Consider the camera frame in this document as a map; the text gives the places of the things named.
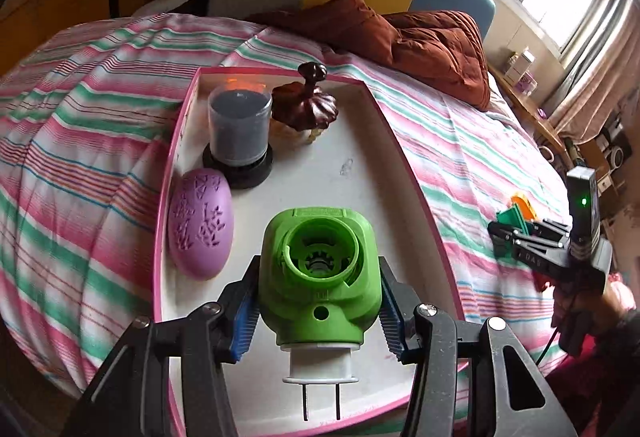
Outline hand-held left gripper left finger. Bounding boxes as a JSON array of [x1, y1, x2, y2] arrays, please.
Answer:
[[75, 254, 261, 437]]

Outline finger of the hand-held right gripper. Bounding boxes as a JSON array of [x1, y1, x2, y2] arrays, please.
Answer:
[[487, 219, 571, 265], [530, 218, 571, 240]]

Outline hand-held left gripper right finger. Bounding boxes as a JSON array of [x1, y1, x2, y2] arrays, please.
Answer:
[[377, 257, 576, 437]]

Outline yellow plastic case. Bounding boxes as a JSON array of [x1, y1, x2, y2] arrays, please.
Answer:
[[510, 194, 538, 222]]

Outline green plastic spool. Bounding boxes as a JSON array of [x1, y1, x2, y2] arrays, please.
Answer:
[[496, 206, 523, 230]]

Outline green plug-in device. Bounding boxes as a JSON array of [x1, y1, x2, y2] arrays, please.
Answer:
[[258, 207, 383, 422]]

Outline purple egg-shaped case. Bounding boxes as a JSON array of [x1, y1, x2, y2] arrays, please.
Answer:
[[167, 168, 235, 280]]

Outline pink shallow cardboard box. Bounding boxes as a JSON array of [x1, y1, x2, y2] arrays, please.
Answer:
[[152, 66, 471, 435]]

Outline grey canister with black base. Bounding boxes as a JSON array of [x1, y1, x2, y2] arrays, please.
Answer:
[[202, 84, 275, 190]]

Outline dark brown pumpkin ornament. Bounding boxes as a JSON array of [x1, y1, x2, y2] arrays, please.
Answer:
[[271, 62, 338, 145]]

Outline person's right hand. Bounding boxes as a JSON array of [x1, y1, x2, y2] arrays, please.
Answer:
[[592, 281, 637, 332]]

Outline wooden side shelf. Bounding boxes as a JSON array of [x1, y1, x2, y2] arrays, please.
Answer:
[[487, 62, 566, 158]]

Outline beige patterned curtain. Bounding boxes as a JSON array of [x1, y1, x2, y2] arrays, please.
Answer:
[[540, 0, 640, 148]]

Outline person's red clothing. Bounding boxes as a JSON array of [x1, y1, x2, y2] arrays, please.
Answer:
[[565, 332, 640, 437]]

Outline white box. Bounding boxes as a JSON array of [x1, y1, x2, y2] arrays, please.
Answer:
[[505, 50, 536, 85]]

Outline striped bedsheet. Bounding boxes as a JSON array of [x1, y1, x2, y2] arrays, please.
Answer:
[[0, 12, 591, 398]]

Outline black cable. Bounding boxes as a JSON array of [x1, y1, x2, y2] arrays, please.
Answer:
[[536, 324, 566, 368]]

